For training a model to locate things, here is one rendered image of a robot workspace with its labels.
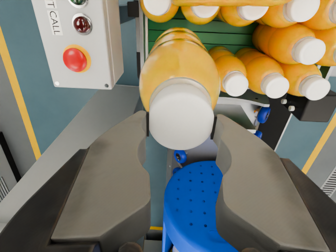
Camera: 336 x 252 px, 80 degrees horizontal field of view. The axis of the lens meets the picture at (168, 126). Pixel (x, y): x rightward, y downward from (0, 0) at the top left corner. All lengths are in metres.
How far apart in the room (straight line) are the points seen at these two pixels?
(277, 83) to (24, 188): 0.77
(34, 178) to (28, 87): 1.13
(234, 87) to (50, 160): 0.73
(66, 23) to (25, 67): 1.47
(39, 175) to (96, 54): 0.59
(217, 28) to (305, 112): 0.28
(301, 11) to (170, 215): 0.44
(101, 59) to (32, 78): 1.49
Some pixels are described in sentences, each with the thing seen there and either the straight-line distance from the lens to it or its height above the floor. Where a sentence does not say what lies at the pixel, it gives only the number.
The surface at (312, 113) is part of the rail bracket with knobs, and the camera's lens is 0.57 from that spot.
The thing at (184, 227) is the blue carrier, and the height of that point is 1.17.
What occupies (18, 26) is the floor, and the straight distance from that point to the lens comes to 1.75.
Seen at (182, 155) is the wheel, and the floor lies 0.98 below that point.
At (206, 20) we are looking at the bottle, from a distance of 0.38.
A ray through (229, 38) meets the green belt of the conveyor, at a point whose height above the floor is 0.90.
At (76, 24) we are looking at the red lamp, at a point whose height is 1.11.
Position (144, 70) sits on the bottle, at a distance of 0.16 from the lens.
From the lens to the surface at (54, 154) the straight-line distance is 0.93.
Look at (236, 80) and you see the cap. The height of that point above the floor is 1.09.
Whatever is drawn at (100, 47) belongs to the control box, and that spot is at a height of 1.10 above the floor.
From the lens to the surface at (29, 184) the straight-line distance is 0.84.
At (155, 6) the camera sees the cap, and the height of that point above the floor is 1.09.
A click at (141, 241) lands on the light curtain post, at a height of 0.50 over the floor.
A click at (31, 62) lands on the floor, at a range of 1.78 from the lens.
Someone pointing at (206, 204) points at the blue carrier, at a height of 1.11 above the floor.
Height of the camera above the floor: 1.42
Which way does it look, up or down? 58 degrees down
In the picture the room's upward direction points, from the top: 177 degrees counter-clockwise
